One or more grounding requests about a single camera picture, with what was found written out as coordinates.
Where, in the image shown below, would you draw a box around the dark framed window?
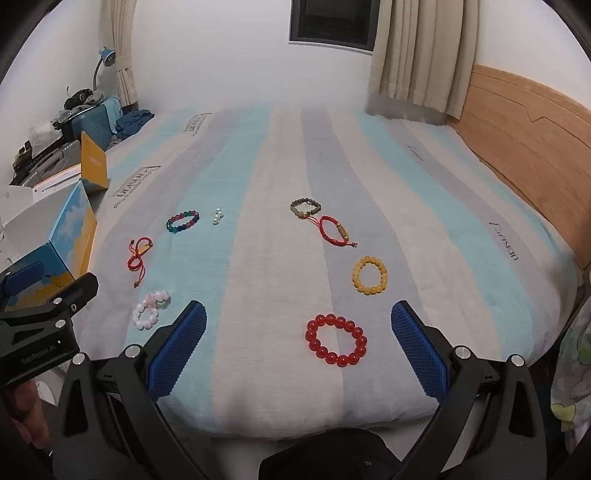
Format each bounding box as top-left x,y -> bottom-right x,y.
289,0 -> 375,55

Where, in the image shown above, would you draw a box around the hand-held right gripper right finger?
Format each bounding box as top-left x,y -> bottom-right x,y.
390,300 -> 555,480

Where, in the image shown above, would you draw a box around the yellow cardboard box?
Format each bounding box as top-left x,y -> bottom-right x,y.
32,131 -> 111,202

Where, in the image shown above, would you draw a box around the yellow bead bracelet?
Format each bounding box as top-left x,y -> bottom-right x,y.
352,256 -> 388,296

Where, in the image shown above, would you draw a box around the multicolour glass bead bracelet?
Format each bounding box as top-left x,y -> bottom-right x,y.
166,210 -> 201,234

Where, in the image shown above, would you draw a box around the teal suitcase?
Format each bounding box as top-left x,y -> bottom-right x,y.
69,104 -> 114,151

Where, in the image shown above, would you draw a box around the pink bead bracelet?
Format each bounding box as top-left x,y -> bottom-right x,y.
132,290 -> 173,331

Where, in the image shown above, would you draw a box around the light blue cloth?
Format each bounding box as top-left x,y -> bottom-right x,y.
99,96 -> 123,135

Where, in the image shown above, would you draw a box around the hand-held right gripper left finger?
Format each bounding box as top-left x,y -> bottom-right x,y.
51,300 -> 208,480

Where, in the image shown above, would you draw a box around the red bead bracelet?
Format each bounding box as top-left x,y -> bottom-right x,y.
305,313 -> 368,368

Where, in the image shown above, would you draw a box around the sky print box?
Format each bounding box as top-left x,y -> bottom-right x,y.
0,181 -> 99,311

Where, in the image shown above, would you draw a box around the tied beige curtain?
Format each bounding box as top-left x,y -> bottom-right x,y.
100,0 -> 140,110

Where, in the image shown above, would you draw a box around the person's left hand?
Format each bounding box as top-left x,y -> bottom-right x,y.
8,381 -> 52,452

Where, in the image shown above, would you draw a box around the dark blue clothes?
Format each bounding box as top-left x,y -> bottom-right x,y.
115,109 -> 154,138

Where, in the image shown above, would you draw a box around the red cord bracelet gold tube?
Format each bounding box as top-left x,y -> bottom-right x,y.
307,215 -> 361,248

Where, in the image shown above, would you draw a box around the floral cloth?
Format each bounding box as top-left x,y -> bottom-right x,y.
551,318 -> 591,435

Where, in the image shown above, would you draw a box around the striped blanket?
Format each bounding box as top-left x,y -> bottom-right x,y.
76,105 -> 581,439

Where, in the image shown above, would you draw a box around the wide beige curtain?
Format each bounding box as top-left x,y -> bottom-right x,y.
367,0 -> 479,127

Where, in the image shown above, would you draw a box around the blue desk lamp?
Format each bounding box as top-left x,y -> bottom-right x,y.
92,46 -> 116,94

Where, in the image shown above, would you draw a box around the wooden headboard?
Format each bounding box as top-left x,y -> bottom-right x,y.
450,65 -> 591,274

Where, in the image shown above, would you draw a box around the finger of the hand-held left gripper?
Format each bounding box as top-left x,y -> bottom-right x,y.
0,261 -> 45,304
0,272 -> 100,330

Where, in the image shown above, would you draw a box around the brown green bead bracelet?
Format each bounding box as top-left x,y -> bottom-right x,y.
290,198 -> 322,221

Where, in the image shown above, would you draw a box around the silver suitcase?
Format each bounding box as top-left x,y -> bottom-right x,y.
9,141 -> 84,186

